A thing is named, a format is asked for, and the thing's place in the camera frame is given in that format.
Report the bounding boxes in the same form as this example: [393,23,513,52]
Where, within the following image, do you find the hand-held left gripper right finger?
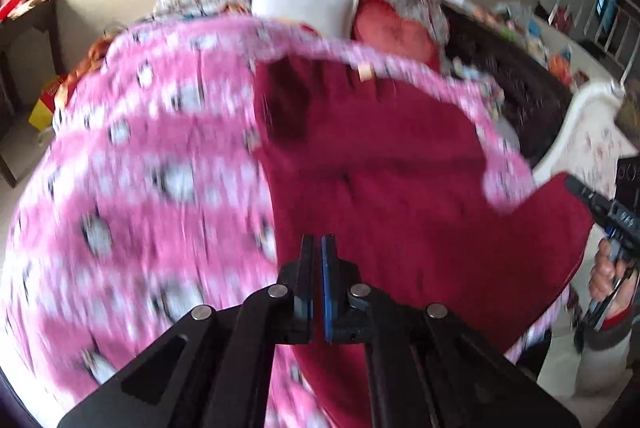
[321,234,583,428]

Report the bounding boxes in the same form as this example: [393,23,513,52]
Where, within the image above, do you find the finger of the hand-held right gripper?
[564,173,625,253]

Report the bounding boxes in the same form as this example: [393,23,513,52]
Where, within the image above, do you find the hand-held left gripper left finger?
[56,234,316,428]

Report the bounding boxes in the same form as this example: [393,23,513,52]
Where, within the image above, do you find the dark red garment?
[252,55,596,428]

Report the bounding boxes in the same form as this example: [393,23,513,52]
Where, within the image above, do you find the person's right forearm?
[574,303,640,399]

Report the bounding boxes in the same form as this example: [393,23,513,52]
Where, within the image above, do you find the person's right hand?
[588,239,637,317]

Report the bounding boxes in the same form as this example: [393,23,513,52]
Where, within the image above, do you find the white curved plastic furniture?
[530,78,640,189]

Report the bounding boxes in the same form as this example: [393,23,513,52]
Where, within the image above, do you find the dark carved wooden headboard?
[440,2,576,169]

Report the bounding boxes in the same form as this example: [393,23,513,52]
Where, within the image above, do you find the white metal rack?
[547,0,640,78]

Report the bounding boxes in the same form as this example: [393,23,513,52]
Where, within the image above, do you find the pink penguin print blanket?
[0,15,576,428]

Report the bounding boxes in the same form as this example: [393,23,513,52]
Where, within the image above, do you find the pile of assorted clutter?
[440,0,591,88]

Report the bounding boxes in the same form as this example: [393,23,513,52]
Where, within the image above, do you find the red heart cushion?
[352,0,443,71]

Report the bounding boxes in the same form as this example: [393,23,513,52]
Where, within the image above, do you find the white pillow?
[250,0,361,41]

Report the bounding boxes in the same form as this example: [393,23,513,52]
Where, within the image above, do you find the orange cloth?
[60,28,116,109]

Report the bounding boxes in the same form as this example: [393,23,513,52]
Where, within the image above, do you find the yellow box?
[27,75,66,131]

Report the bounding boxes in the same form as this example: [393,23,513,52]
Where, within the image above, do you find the dark wooden side table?
[0,0,68,189]

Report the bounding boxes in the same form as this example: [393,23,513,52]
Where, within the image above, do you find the red flat box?
[0,0,36,21]

